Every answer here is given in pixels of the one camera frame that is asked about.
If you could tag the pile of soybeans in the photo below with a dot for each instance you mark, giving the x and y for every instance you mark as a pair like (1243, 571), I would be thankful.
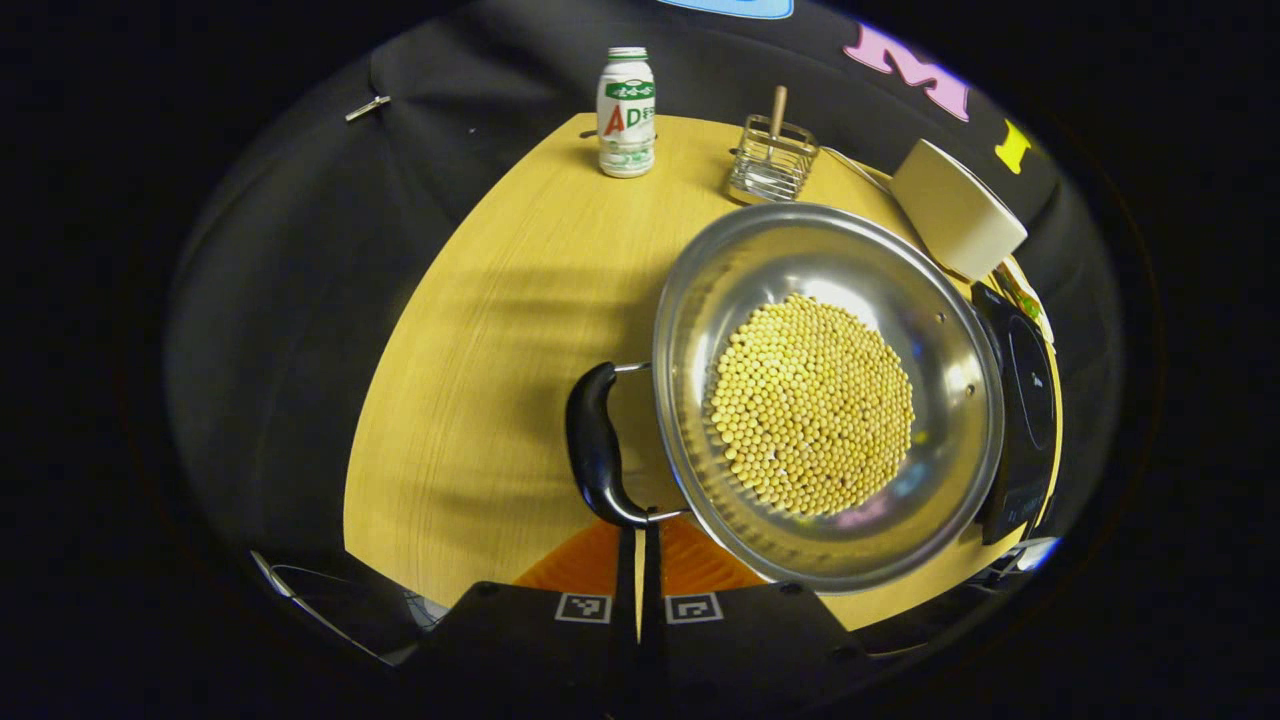
(810, 405)

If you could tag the white toaster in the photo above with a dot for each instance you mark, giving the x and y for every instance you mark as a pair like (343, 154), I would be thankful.
(955, 210)

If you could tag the wooden stick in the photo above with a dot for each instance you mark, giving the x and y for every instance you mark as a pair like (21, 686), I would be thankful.
(777, 110)

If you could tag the silver clip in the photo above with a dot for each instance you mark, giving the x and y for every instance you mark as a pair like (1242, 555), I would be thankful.
(367, 107)

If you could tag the black induction cooktop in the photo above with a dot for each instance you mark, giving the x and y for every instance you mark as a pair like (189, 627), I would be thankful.
(1030, 400)

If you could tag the dark frame with silver edge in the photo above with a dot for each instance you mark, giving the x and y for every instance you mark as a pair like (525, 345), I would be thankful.
(340, 610)

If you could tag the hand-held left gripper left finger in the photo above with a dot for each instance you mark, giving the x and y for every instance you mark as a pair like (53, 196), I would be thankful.
(626, 575)

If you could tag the sandwich with lettuce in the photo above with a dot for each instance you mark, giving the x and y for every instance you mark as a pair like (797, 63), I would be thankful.
(1025, 300)

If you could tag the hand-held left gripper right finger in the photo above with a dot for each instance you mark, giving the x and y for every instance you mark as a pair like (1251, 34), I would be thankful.
(652, 575)

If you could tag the white drink bottle green label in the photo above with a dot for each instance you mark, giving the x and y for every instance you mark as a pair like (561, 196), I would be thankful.
(626, 110)

